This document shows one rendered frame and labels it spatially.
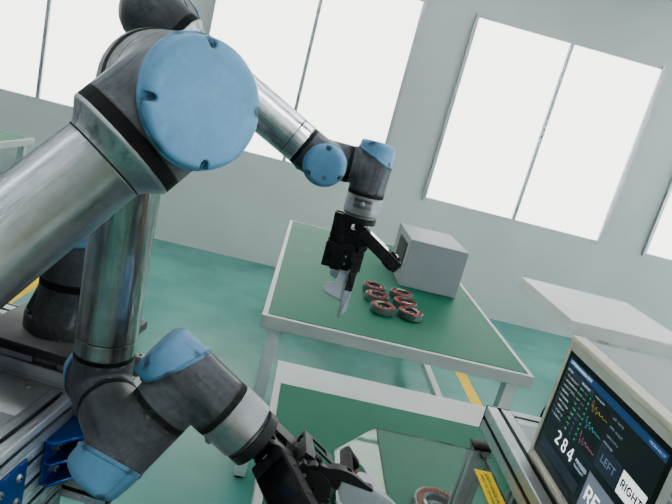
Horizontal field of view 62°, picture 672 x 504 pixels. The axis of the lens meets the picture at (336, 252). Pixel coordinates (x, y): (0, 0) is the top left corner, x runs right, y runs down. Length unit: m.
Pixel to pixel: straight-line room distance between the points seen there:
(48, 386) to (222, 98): 0.77
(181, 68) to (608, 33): 5.38
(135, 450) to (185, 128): 0.36
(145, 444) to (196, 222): 4.77
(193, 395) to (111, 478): 0.12
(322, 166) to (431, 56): 4.34
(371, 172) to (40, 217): 0.73
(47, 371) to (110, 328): 0.44
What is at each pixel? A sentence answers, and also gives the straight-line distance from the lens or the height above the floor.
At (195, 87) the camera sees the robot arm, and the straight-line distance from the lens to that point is 0.51.
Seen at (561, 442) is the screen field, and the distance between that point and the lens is 0.90.
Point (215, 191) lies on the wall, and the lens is 5.31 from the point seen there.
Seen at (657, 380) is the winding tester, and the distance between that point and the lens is 0.86.
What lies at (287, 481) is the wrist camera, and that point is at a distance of 0.68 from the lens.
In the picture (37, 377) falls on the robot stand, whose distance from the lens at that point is 1.18.
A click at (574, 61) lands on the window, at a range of 5.62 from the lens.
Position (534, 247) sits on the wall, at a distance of 5.69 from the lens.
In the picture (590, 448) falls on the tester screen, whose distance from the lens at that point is 0.84.
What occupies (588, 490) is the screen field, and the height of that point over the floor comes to 1.17.
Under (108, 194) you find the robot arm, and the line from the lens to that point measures 0.53.
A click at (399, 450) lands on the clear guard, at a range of 0.95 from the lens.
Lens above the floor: 1.54
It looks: 14 degrees down
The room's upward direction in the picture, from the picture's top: 15 degrees clockwise
